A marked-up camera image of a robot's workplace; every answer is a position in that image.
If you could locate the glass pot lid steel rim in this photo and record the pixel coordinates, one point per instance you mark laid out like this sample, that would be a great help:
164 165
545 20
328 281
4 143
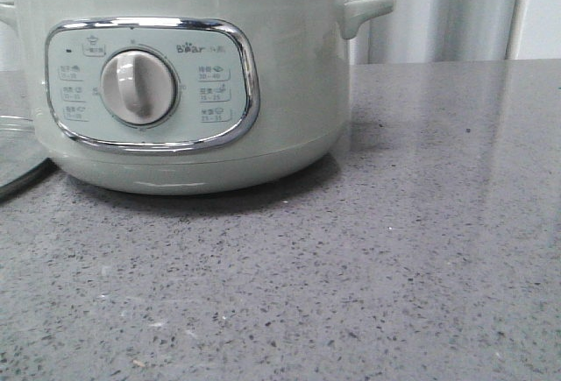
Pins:
23 158

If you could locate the light green electric cooking pot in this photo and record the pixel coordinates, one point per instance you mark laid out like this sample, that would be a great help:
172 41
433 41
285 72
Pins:
175 97

